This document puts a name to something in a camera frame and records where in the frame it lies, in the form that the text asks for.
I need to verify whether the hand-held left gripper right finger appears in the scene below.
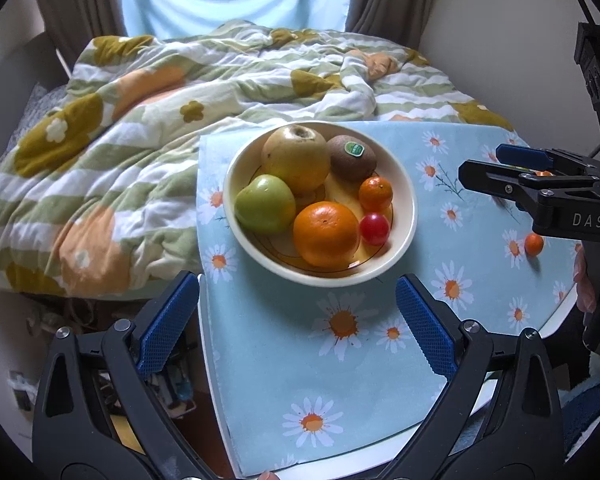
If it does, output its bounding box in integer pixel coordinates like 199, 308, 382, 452
380, 275, 563, 480

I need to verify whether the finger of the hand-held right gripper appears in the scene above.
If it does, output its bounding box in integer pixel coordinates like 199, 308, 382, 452
458, 159, 600, 211
496, 143, 600, 173

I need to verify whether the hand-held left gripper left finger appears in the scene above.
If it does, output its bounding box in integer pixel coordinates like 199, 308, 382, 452
32, 271, 216, 480

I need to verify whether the yellow penguin print bowl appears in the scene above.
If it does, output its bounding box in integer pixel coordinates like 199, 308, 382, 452
223, 121, 418, 288

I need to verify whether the small red fruit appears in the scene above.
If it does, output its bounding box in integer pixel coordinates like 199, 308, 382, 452
359, 212, 391, 246

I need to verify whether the medium orange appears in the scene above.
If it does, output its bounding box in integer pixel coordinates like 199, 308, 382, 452
358, 176, 394, 213

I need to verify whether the large orange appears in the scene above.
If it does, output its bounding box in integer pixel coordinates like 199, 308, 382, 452
293, 201, 361, 268

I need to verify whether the brown kiwi with sticker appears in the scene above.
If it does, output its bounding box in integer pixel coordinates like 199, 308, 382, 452
327, 135, 378, 183

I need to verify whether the green apple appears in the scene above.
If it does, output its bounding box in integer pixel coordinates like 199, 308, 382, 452
235, 174, 297, 234

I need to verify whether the yellow apple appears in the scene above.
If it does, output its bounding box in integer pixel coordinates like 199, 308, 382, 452
261, 124, 332, 196

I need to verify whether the person's right hand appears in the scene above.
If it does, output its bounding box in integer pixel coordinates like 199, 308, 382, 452
573, 249, 599, 312

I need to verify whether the blue daisy print tablecloth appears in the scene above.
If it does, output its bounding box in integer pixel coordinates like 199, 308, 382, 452
195, 120, 583, 478

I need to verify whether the green striped floral blanket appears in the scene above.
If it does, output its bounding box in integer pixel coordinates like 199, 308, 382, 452
0, 19, 513, 296

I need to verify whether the blue fuzzy cloth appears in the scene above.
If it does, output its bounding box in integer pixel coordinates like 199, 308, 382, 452
562, 352, 600, 461

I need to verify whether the brown curtain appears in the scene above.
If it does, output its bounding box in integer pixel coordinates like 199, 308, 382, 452
30, 0, 126, 63
345, 0, 436, 51

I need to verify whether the blue patterned bedsheet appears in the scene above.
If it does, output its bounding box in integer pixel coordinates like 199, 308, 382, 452
15, 82, 71, 161

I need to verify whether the grey bed headboard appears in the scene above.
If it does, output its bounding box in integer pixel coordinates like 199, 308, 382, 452
0, 30, 71, 181

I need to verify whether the black cable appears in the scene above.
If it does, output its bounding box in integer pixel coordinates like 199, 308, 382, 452
570, 0, 600, 28

